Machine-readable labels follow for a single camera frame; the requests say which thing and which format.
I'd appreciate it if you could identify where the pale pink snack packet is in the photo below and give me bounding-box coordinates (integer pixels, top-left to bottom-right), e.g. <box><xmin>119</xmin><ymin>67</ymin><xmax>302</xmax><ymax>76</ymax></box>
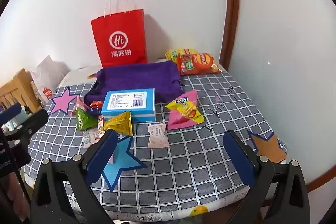
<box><xmin>147</xmin><ymin>123</ymin><xmax>170</xmax><ymax>148</ymax></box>

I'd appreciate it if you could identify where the red paper bag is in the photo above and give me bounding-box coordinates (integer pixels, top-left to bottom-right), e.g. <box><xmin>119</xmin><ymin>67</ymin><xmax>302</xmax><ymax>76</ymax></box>
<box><xmin>91</xmin><ymin>0</ymin><xmax>148</xmax><ymax>68</ymax></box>

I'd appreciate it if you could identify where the yellow chip bag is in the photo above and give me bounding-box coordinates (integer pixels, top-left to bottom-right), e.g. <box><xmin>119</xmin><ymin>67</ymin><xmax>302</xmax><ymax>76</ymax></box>
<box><xmin>165</xmin><ymin>48</ymin><xmax>197</xmax><ymax>62</ymax></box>

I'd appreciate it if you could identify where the orange chip bag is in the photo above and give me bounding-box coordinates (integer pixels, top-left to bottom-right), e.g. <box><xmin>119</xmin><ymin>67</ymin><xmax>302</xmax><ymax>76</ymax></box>
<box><xmin>177</xmin><ymin>53</ymin><xmax>222</xmax><ymax>75</ymax></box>

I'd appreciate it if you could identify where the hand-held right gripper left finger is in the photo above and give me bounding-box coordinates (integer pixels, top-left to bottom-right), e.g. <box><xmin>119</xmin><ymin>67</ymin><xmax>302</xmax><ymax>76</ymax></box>
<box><xmin>30</xmin><ymin>130</ymin><xmax>118</xmax><ymax>224</ymax></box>

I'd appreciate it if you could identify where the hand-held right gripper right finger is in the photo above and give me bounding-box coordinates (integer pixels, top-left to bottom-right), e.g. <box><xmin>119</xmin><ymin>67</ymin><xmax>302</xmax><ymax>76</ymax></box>
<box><xmin>223</xmin><ymin>130</ymin><xmax>311</xmax><ymax>224</ymax></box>

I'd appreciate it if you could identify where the yellow triangular snack packet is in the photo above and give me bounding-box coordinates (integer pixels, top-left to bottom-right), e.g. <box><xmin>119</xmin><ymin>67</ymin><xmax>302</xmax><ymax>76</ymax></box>
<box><xmin>101</xmin><ymin>111</ymin><xmax>133</xmax><ymax>136</ymax></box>

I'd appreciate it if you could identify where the blue tissue pack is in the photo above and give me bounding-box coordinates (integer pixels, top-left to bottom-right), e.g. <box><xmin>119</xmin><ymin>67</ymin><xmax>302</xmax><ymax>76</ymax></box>
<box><xmin>101</xmin><ymin>88</ymin><xmax>156</xmax><ymax>123</ymax></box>

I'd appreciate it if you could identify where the white plastic bag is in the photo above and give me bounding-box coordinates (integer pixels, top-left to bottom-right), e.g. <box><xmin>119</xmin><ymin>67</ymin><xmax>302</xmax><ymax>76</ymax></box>
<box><xmin>30</xmin><ymin>55</ymin><xmax>71</xmax><ymax>106</ymax></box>

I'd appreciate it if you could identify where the wooden furniture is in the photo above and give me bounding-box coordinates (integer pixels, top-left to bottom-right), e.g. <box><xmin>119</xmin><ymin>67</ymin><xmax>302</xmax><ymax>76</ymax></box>
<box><xmin>0</xmin><ymin>68</ymin><xmax>42</xmax><ymax>114</ymax></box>

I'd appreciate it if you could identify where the brown wooden door frame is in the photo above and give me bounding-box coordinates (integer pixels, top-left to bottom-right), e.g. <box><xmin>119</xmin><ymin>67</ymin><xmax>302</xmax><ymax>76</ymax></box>
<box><xmin>219</xmin><ymin>0</ymin><xmax>240</xmax><ymax>71</ymax></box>

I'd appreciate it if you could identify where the grey checked bed sheet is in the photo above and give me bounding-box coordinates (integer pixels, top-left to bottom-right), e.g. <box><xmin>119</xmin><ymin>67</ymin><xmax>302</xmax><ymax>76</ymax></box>
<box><xmin>22</xmin><ymin>70</ymin><xmax>288</xmax><ymax>216</ymax></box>

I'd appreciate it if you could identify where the purple cloth-covered box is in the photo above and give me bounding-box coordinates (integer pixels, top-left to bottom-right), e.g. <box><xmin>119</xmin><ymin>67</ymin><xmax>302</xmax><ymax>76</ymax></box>
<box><xmin>84</xmin><ymin>61</ymin><xmax>184</xmax><ymax>104</ymax></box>

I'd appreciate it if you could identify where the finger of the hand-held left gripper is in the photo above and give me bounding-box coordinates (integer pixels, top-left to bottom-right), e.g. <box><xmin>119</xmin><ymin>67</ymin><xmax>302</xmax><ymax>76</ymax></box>
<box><xmin>14</xmin><ymin>109</ymin><xmax>49</xmax><ymax>144</ymax></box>
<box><xmin>0</xmin><ymin>103</ymin><xmax>23</xmax><ymax>126</ymax></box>

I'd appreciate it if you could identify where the pink and yellow snack packet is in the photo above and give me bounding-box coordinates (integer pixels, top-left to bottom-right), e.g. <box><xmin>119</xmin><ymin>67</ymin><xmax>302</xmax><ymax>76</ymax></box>
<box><xmin>165</xmin><ymin>90</ymin><xmax>205</xmax><ymax>130</ymax></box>

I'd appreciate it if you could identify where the person's left forearm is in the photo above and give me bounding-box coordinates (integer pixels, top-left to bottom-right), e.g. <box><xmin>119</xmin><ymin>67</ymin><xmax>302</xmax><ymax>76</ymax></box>
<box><xmin>0</xmin><ymin>177</ymin><xmax>29</xmax><ymax>223</ymax></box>

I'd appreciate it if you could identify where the dark blue snack packet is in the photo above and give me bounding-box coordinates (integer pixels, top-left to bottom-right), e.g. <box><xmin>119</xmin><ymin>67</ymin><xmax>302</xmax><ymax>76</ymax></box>
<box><xmin>85</xmin><ymin>107</ymin><xmax>103</xmax><ymax>117</ymax></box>

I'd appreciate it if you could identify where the green snack packet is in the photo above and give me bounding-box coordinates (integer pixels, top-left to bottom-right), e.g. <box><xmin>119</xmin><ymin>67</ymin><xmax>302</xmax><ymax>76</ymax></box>
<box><xmin>75</xmin><ymin>106</ymin><xmax>103</xmax><ymax>131</ymax></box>

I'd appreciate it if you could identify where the white and red snack packet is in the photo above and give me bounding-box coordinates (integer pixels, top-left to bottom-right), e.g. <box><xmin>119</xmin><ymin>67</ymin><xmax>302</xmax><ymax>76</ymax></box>
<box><xmin>82</xmin><ymin>127</ymin><xmax>105</xmax><ymax>149</ymax></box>
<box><xmin>98</xmin><ymin>116</ymin><xmax>106</xmax><ymax>135</ymax></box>

